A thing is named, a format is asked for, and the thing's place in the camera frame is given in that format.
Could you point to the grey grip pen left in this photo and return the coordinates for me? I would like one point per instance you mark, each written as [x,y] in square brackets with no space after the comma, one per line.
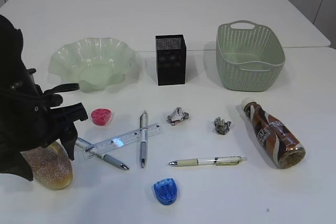
[113,160]

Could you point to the green wavy glass plate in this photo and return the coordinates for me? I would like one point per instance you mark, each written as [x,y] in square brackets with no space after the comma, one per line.
[93,63]

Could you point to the pink pencil sharpener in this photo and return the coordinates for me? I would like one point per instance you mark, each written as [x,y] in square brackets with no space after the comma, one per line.
[101,116]

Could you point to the beige grip white pen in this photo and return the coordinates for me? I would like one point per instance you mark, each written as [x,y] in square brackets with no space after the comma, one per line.
[218,161]

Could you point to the clear plastic ruler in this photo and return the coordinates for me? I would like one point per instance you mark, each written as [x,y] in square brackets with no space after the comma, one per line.
[119,141]

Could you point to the grey paper ball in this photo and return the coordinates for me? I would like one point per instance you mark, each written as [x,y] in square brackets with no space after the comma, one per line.
[222,127]

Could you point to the blue pencil sharpener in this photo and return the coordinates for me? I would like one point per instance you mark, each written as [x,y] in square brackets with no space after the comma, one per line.
[165,191]

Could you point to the grey grip pen middle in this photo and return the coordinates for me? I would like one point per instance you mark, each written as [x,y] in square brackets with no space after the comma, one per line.
[144,138]

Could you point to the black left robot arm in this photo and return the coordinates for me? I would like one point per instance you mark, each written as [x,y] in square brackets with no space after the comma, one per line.
[11,66]

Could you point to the white paper ball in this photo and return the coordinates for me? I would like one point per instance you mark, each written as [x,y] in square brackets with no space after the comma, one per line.
[178,115]

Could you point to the black mesh pen holder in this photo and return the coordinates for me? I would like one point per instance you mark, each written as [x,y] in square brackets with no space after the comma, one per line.
[170,59]

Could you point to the brown coffee drink bottle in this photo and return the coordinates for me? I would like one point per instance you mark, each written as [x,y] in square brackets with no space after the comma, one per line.
[277,140]

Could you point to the green plastic woven basket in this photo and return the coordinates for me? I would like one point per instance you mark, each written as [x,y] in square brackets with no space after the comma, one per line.
[249,56]

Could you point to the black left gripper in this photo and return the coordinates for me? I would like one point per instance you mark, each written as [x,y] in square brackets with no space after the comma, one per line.
[35,118]

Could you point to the grey grip pen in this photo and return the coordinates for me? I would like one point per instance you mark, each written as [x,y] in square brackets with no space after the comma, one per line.
[113,160]
[144,138]

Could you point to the sugared bread loaf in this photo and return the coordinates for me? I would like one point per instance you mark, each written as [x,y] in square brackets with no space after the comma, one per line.
[51,166]

